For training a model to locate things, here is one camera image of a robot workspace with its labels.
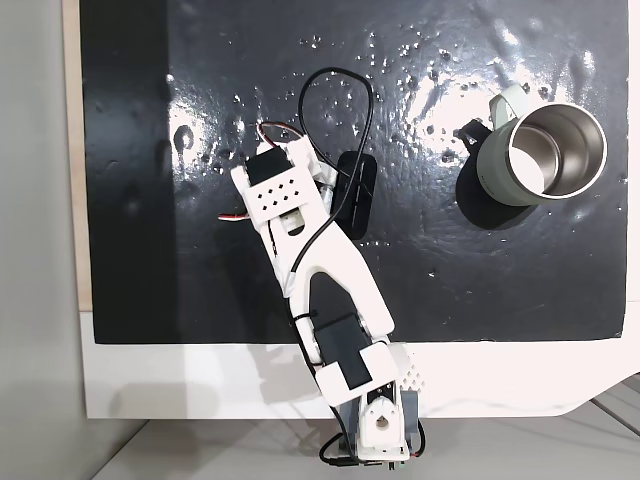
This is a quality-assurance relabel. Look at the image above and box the green steel-lined mug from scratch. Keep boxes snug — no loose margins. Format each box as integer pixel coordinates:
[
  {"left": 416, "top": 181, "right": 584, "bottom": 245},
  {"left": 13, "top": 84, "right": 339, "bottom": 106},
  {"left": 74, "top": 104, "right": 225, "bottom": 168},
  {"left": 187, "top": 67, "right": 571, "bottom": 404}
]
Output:
[{"left": 473, "top": 83, "right": 609, "bottom": 208}]

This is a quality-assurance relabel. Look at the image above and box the black camera box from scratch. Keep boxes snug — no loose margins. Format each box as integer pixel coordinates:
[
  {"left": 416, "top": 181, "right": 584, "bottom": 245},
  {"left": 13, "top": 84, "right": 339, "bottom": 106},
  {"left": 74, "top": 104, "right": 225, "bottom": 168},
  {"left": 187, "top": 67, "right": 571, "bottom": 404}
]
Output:
[{"left": 330, "top": 149, "right": 380, "bottom": 241}]

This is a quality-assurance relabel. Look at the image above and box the light wooden board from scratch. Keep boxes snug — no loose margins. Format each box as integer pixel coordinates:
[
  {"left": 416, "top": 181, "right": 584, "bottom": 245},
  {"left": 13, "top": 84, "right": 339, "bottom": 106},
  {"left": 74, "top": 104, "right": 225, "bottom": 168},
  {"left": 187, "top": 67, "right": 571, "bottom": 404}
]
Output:
[{"left": 60, "top": 0, "right": 93, "bottom": 315}]

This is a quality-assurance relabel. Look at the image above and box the white board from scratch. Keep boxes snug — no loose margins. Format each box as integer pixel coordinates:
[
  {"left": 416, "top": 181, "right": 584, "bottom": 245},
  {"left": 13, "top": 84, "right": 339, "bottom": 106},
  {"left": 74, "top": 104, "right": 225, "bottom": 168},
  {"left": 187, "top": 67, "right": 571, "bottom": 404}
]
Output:
[{"left": 78, "top": 308, "right": 640, "bottom": 421}]

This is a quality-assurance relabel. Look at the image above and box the black glossy mat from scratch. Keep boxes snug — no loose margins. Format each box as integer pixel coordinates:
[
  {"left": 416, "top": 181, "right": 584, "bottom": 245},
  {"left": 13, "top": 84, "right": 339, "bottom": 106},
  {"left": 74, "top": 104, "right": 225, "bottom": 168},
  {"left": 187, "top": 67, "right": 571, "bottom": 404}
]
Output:
[{"left": 78, "top": 0, "right": 631, "bottom": 346}]

